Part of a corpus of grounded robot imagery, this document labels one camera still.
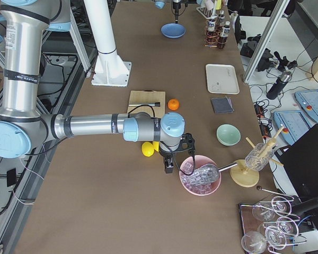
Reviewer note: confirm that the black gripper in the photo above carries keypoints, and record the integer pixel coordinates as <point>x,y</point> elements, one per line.
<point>176,10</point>
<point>166,154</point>

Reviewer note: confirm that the blue plate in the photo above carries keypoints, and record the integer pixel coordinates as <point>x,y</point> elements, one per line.
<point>173,30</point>

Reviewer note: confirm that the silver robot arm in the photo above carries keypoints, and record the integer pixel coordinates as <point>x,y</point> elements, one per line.
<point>22,128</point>
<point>161,3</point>

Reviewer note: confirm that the yellow lemon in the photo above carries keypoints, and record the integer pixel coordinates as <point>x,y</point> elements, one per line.
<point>156,145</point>
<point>147,149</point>

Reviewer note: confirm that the dark tea bottle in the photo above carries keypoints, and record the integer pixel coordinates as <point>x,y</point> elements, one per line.
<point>223,35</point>
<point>210,33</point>
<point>221,18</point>

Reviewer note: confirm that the metal ice scoop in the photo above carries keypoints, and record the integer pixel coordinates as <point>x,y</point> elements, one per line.
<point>207,174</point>

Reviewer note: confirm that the pink bowl with ice cubes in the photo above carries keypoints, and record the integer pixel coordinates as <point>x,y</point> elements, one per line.
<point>188,167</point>

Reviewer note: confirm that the orange mandarin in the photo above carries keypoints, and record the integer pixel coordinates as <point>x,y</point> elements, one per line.
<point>173,104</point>

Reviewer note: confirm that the steel muddler with black tip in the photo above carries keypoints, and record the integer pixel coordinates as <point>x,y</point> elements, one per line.
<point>155,104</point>

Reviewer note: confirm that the mint green bowl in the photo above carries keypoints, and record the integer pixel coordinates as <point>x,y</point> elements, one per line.
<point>228,135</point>

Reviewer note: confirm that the wooden cutting board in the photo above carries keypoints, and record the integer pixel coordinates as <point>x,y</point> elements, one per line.
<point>138,97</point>

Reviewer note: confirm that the wooden cup rack stand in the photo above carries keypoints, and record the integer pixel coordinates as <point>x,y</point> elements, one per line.
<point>243,175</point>

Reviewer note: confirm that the cream rabbit tray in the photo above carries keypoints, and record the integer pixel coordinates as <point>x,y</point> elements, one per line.
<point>221,79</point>

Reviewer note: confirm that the grey folded cloth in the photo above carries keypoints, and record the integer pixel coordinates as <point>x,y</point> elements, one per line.
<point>222,105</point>

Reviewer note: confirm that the clear textured glass cup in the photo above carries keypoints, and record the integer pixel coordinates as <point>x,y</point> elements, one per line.
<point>259,156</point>

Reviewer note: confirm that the wine glass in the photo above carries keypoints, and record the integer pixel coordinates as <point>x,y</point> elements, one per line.
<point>254,242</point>
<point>263,211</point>
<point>281,206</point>
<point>288,227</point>

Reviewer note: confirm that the black thermos bottle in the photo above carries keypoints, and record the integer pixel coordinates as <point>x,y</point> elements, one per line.
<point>278,86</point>

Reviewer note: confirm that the blue teach pendant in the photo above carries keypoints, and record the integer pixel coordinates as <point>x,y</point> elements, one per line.
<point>308,101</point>
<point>295,124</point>

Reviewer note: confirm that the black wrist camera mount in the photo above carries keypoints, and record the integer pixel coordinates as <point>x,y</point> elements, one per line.
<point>187,143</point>

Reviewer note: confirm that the copper wire bottle rack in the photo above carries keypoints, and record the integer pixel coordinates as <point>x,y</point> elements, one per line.
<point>216,36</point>

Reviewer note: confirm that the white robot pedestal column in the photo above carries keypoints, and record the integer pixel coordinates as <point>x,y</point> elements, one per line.
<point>110,69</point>

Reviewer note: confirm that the aluminium frame post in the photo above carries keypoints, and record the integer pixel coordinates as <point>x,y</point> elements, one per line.
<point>266,35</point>

